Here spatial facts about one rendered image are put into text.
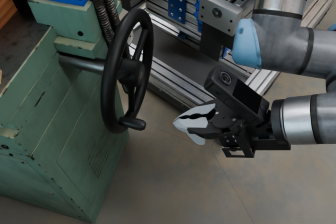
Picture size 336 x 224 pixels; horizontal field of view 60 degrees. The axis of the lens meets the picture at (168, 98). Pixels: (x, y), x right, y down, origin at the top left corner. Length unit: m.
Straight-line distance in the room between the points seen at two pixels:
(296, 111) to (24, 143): 0.54
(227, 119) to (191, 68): 1.00
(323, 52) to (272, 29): 0.08
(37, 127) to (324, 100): 0.58
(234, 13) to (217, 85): 0.49
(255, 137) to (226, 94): 0.11
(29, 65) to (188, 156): 0.98
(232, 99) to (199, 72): 1.01
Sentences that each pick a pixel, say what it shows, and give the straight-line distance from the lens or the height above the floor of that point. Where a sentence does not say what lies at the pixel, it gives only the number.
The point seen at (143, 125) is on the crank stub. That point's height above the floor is 0.79.
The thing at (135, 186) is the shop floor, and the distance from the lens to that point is 1.41.
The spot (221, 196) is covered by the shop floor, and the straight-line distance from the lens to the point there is 1.41.
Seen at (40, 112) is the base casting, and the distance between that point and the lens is 0.72.
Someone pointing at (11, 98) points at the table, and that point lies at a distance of 0.63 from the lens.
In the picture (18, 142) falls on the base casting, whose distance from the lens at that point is 0.69.
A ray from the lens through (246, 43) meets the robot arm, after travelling 0.46.
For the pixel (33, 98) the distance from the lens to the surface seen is 0.69.
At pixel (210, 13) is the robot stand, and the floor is 0.73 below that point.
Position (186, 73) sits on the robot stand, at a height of 0.21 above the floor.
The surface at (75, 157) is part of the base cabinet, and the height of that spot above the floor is 0.49.
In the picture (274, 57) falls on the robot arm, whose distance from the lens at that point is 0.47.
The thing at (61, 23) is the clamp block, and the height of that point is 0.91.
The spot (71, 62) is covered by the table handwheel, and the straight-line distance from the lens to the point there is 0.72.
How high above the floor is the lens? 1.33
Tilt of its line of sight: 55 degrees down
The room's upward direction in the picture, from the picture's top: straight up
